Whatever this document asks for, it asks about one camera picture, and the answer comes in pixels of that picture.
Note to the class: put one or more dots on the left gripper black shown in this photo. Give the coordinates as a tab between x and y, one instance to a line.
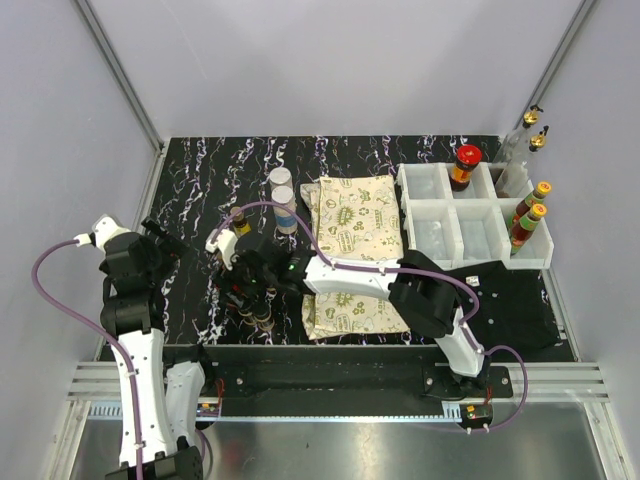
169	240

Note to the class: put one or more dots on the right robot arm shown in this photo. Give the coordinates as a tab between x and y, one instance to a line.
427	300

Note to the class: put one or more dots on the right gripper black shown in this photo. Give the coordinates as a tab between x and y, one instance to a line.
230	279

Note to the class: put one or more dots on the white compartment organizer bin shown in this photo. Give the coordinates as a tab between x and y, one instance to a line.
459	229

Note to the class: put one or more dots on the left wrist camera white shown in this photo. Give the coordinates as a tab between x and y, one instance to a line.
103	230

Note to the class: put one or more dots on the gold-top glass oil bottle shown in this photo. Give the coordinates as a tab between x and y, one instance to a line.
512	153

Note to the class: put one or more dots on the blue-label spice jar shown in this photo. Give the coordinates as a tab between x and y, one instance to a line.
284	199

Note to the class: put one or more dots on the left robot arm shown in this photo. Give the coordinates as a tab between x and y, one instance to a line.
159	400

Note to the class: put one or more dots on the black folded shirt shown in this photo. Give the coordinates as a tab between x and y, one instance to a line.
515	311

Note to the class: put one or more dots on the yellow-cap sauce bottle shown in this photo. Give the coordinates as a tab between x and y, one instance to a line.
536	196
523	229

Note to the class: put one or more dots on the red-lid chili jar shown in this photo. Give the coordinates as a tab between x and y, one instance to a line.
467	159

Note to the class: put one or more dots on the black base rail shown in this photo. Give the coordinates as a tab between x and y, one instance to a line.
314	383

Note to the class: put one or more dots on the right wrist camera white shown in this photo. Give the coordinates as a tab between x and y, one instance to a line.
222	243

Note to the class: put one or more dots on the grey-lid spice jar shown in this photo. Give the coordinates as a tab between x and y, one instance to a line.
280	176

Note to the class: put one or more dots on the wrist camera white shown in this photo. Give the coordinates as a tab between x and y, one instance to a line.
103	230
222	243

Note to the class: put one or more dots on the brown-cap yellow-label bottle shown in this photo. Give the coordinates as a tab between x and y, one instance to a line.
240	224

